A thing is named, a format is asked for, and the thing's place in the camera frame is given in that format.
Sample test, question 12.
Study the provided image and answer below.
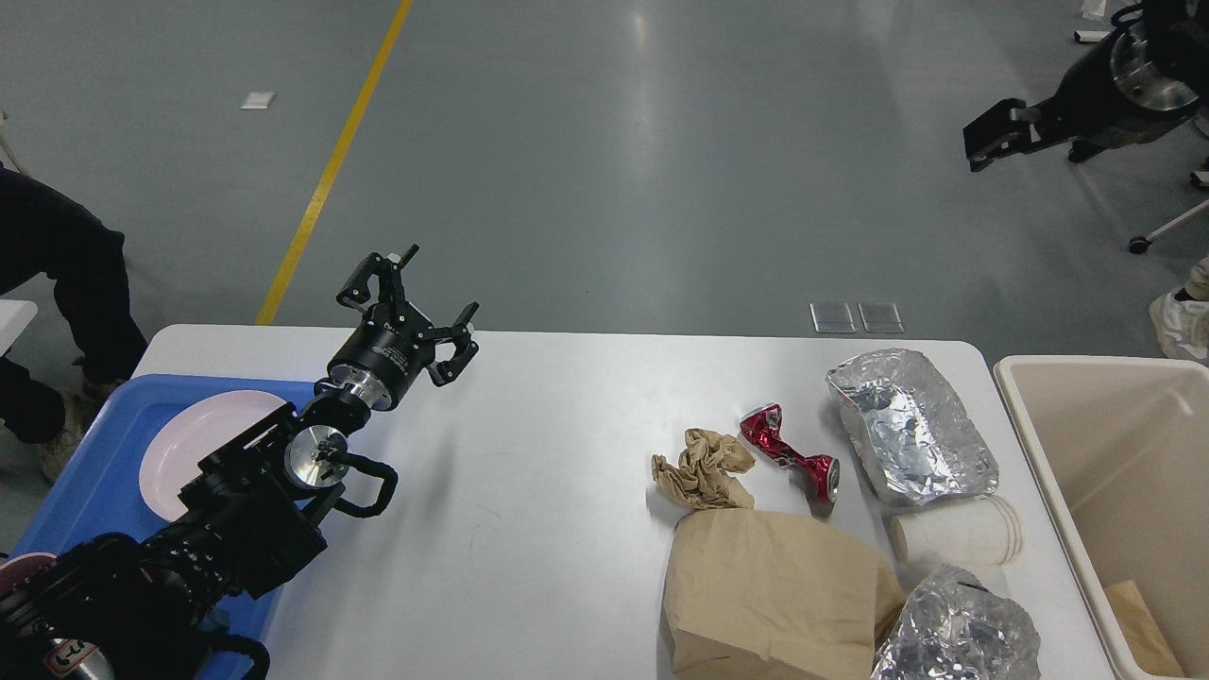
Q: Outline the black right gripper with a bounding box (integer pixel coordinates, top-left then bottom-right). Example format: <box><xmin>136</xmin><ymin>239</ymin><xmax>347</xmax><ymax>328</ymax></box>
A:
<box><xmin>962</xmin><ymin>19</ymin><xmax>1201</xmax><ymax>173</ymax></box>

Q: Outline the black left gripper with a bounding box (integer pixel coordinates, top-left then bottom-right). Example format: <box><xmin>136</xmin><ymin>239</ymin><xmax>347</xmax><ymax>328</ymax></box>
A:
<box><xmin>316</xmin><ymin>244</ymin><xmax>480</xmax><ymax>413</ymax></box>

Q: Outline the pink plastic plate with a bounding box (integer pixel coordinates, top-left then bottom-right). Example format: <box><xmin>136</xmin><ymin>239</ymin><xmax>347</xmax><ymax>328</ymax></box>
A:
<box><xmin>138</xmin><ymin>390</ymin><xmax>285</xmax><ymax>521</ymax></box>

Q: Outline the brown paper ball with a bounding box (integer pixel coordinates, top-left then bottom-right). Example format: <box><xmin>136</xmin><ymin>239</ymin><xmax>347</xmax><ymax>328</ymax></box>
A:
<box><xmin>650</xmin><ymin>430</ymin><xmax>756</xmax><ymax>511</ymax></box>

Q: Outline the foil ball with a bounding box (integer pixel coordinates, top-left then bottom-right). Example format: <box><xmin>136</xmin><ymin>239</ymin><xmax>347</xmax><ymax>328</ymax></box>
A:
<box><xmin>870</xmin><ymin>564</ymin><xmax>1041</xmax><ymax>679</ymax></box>

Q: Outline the dark teal mug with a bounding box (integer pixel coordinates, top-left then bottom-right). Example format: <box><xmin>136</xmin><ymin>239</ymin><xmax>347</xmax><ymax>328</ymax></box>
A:
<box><xmin>193</xmin><ymin>607</ymin><xmax>230</xmax><ymax>647</ymax></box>

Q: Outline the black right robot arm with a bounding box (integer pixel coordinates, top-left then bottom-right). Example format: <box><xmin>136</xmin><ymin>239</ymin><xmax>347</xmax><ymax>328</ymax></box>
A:
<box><xmin>962</xmin><ymin>1</ymin><xmax>1208</xmax><ymax>172</ymax></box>

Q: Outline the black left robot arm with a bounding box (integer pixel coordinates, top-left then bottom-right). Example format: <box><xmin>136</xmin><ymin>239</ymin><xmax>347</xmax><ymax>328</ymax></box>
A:
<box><xmin>2</xmin><ymin>246</ymin><xmax>479</xmax><ymax>679</ymax></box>

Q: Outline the clear floor plate right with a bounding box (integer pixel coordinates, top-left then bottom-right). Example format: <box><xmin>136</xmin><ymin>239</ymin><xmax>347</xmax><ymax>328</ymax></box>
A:
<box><xmin>858</xmin><ymin>302</ymin><xmax>904</xmax><ymax>334</ymax></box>

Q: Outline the clear floor plate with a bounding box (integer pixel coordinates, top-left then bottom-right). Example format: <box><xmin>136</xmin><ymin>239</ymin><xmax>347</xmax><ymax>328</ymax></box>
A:
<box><xmin>858</xmin><ymin>302</ymin><xmax>904</xmax><ymax>334</ymax></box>
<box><xmin>810</xmin><ymin>302</ymin><xmax>858</xmax><ymax>334</ymax></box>

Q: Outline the person in beige trousers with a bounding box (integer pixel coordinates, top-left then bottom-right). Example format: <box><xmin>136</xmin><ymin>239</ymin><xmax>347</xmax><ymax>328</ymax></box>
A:
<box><xmin>1149</xmin><ymin>257</ymin><xmax>1208</xmax><ymax>365</ymax></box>

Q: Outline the clear floor plate left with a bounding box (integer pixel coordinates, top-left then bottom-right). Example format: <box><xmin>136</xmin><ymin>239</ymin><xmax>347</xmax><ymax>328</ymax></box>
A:
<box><xmin>810</xmin><ymin>302</ymin><xmax>858</xmax><ymax>334</ymax></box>

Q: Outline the beige plastic bin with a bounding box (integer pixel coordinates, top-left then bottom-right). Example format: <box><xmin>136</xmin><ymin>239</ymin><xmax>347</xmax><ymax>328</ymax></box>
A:
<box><xmin>994</xmin><ymin>355</ymin><xmax>1208</xmax><ymax>679</ymax></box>

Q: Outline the blue plastic tray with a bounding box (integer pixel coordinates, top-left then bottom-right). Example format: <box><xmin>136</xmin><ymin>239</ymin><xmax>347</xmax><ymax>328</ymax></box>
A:
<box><xmin>2</xmin><ymin>375</ymin><xmax>314</xmax><ymax>679</ymax></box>

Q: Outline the person in black trousers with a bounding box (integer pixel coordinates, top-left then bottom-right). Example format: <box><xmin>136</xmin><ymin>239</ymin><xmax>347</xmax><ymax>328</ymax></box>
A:
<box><xmin>1</xmin><ymin>168</ymin><xmax>147</xmax><ymax>483</ymax></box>

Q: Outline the crushed red can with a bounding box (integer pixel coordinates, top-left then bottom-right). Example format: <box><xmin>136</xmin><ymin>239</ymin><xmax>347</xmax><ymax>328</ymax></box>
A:
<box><xmin>740</xmin><ymin>403</ymin><xmax>841</xmax><ymax>514</ymax></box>

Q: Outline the white crumpled tissue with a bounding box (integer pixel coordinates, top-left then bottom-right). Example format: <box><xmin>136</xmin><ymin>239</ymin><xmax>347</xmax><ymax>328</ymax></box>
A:
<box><xmin>887</xmin><ymin>495</ymin><xmax>1025</xmax><ymax>567</ymax></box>

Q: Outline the brown paper bag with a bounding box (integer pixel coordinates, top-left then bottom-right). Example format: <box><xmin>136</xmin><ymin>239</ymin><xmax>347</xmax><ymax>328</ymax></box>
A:
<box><xmin>663</xmin><ymin>509</ymin><xmax>904</xmax><ymax>679</ymax></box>

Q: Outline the pink mug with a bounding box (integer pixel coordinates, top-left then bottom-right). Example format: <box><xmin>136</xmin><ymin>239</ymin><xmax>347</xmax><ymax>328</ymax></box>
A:
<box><xmin>0</xmin><ymin>552</ymin><xmax>57</xmax><ymax>595</ymax></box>

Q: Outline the brown paper in bin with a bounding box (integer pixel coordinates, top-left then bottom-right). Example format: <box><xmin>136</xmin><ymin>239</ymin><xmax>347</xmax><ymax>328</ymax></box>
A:
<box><xmin>1104</xmin><ymin>580</ymin><xmax>1184</xmax><ymax>678</ymax></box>

